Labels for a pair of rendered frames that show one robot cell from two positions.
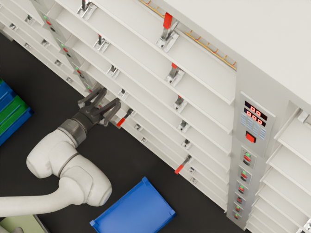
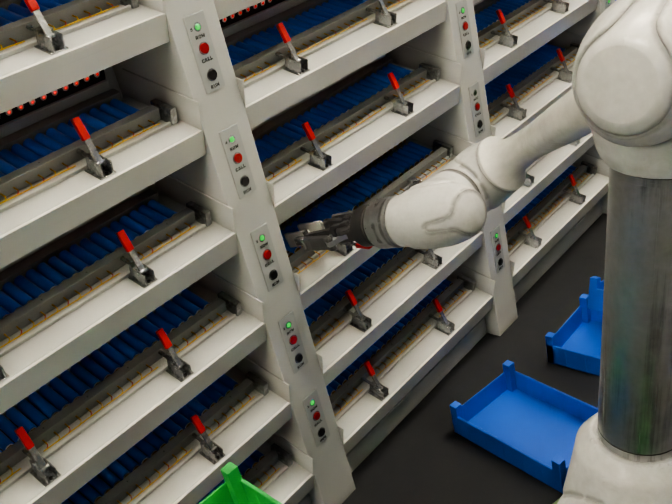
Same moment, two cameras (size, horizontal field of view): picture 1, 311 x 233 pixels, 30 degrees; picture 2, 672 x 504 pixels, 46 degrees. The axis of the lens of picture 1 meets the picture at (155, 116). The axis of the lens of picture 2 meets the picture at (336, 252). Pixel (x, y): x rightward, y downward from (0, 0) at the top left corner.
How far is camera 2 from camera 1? 214 cm
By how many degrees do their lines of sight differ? 68
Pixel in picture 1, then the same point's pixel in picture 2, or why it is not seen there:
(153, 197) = (485, 417)
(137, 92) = (334, 53)
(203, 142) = (409, 13)
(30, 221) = not seen: hidden behind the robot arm
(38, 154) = (440, 188)
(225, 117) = not seen: outside the picture
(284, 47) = not seen: outside the picture
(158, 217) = (521, 404)
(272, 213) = (490, 59)
